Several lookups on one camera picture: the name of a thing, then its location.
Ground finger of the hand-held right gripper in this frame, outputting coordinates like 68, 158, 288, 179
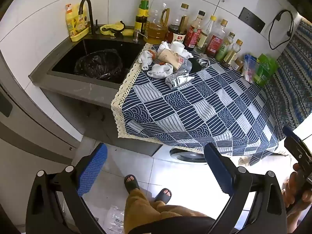
283, 126, 304, 142

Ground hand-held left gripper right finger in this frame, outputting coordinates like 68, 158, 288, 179
204, 143, 287, 234

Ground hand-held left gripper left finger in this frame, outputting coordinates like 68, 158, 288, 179
26, 143, 109, 234

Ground large silver foil bag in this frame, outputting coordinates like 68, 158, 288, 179
165, 72, 195, 90

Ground bin with black bag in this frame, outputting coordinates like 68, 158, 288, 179
74, 49, 123, 80

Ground person's right forearm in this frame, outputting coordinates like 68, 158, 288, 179
286, 210, 303, 234

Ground person's right hand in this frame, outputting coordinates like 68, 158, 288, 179
282, 163, 312, 210

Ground dark base cabinet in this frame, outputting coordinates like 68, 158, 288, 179
82, 95, 162, 157

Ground blue patterned woven cloth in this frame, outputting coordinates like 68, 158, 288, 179
262, 18, 312, 139

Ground black slipper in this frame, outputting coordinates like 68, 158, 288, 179
124, 174, 140, 193
155, 188, 172, 204

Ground blue checked tablecloth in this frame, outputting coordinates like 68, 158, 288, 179
111, 43, 279, 166

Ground clear plastic bag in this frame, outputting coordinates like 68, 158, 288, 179
104, 206, 125, 234

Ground person's tan trousers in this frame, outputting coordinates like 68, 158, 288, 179
123, 189, 207, 234

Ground green carton box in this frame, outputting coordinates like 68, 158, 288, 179
253, 53, 278, 86

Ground blue white packet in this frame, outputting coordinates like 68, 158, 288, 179
242, 54, 258, 83

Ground grey appliance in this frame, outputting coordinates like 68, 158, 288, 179
0, 49, 82, 227

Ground small yellow liquid bottle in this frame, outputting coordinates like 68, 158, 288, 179
223, 39, 243, 66

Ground black kitchen sink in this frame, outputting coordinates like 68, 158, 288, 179
46, 38, 147, 84

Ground black plastic wrapper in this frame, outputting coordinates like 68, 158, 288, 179
189, 58, 203, 73

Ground small crumpled foil wrapper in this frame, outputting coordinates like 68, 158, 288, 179
196, 53, 210, 67

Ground red label sauce bottle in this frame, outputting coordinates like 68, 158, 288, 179
207, 19, 228, 56

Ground plastic bottle brown label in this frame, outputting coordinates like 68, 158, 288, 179
157, 49, 193, 72

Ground clear bottle yellow cap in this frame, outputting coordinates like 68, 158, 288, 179
195, 15, 217, 54

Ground white paper cup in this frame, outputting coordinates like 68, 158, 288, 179
170, 41, 185, 54

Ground metal soap dispenser pump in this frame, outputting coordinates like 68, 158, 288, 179
132, 29, 148, 42

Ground yellow cleaning cloth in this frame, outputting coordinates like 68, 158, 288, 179
100, 21, 126, 36

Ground yellow dish soap bottle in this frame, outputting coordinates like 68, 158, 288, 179
65, 4, 89, 42

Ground dark soy sauce jug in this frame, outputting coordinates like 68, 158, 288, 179
166, 3, 190, 45

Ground clear cooking oil jug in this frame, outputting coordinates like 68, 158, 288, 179
146, 4, 170, 45

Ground black faucet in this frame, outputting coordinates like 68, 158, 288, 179
78, 0, 100, 35

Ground tall green label bottle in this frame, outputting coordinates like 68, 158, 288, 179
134, 0, 150, 33

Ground black cable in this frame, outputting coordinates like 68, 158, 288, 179
268, 10, 294, 50

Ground black wall socket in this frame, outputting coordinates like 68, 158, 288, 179
238, 7, 266, 33

